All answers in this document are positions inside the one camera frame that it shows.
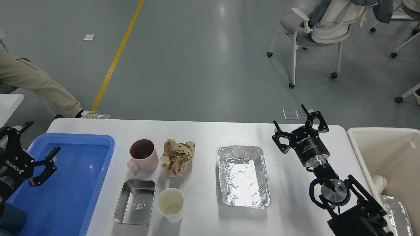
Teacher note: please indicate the person in beige trousers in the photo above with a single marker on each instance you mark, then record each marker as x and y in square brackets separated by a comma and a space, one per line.
[21, 73]

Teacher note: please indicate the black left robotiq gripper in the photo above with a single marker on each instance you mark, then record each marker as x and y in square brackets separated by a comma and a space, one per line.
[10, 173]

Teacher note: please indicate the white paper cup in bin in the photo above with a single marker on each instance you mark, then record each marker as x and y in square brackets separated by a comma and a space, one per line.
[380, 183]

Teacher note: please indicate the white office chair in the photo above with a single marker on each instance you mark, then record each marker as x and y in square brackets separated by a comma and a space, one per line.
[333, 27]

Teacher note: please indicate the teal object at corner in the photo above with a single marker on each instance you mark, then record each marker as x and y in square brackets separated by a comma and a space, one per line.
[12, 220]

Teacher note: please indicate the foil tray in bin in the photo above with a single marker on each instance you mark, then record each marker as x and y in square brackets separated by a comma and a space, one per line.
[398, 215]

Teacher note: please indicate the pink mug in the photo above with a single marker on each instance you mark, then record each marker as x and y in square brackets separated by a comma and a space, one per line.
[144, 157]

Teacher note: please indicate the aluminium foil tray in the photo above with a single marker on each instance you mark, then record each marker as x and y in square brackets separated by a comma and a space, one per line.
[243, 177]

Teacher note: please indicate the crumpled brown paper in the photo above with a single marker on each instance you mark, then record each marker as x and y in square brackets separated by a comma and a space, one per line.
[176, 157]

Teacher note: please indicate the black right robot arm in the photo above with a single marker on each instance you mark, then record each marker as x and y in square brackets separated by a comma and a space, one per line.
[353, 210]

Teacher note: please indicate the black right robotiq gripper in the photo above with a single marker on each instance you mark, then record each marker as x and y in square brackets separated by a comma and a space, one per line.
[305, 140]

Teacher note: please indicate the beige plastic bin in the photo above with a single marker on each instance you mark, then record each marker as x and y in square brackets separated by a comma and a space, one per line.
[393, 153]

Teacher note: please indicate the stainless steel rectangular dish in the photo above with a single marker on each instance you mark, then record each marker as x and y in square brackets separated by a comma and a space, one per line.
[135, 203]

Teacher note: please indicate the blue plastic tray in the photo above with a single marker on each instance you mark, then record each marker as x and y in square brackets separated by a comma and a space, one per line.
[64, 204]

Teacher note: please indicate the white side table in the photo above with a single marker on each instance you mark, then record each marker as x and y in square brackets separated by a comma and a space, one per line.
[8, 105]

